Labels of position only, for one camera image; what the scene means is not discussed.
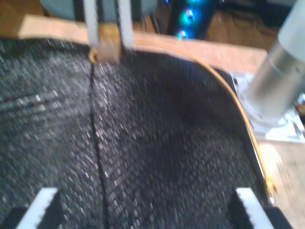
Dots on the black computer case, blue fans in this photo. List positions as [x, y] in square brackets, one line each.
[188, 16]

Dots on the black bubble wrap mat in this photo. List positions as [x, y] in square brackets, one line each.
[143, 143]

